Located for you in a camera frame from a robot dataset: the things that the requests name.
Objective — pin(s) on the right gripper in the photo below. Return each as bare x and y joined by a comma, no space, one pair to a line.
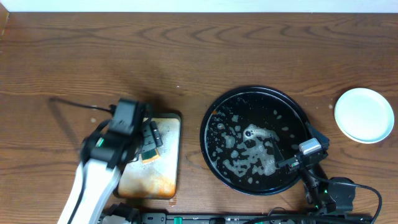
294,161

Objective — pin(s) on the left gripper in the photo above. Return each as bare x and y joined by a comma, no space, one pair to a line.
148,135

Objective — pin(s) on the green and yellow sponge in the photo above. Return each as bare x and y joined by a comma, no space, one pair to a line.
150,156

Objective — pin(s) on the light blue plate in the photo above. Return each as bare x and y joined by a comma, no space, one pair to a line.
364,114
362,141

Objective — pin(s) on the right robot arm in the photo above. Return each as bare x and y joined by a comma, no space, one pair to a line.
330,196

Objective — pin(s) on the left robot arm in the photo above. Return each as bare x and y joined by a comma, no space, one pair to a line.
93,185

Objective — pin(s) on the black rectangular sponge tray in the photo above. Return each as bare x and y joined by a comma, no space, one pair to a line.
157,179

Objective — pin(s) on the black round tray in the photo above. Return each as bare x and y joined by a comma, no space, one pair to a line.
240,132

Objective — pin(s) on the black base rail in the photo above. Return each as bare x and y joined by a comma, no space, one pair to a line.
122,213

